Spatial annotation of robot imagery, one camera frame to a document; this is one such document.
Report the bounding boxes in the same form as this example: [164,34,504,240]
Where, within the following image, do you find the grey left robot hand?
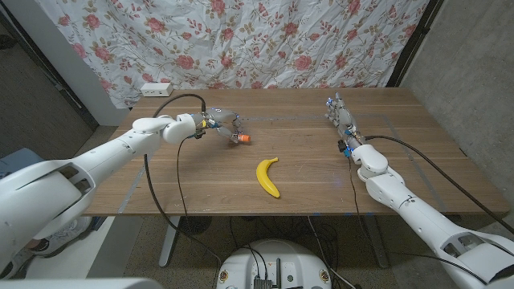
[191,107,243,145]

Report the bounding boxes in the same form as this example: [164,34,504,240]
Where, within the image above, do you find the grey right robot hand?
[324,92,365,149]

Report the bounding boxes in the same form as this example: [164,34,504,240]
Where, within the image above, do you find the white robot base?
[216,239,333,289]

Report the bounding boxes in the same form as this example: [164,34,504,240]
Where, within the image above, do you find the yellow toy banana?
[255,157,281,199]

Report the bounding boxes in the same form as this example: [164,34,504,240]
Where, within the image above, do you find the white power strip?
[140,82,174,98]

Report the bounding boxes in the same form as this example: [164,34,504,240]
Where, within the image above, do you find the floral backdrop cloth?
[35,0,430,110]

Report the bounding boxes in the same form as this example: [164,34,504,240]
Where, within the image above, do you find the black backdrop stand pole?
[385,0,446,88]

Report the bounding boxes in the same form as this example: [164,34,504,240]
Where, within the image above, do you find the grey table leg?
[158,216,182,269]
[363,216,390,269]

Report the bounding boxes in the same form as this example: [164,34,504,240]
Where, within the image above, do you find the grey sneaker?
[0,216,94,280]

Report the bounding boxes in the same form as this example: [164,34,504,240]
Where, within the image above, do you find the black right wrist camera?
[337,139,353,159]

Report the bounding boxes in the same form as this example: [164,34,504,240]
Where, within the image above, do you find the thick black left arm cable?
[143,93,224,268]

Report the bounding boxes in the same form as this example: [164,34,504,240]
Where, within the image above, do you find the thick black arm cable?
[143,93,224,268]
[363,135,514,236]

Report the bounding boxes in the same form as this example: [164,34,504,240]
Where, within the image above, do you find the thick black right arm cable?
[363,135,514,236]

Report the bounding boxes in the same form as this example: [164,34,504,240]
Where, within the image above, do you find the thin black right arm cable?
[347,157,489,286]

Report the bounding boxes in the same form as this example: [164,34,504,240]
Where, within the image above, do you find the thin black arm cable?
[175,136,192,220]
[347,157,489,286]

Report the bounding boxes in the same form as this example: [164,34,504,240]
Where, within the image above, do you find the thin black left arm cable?
[175,136,192,220]

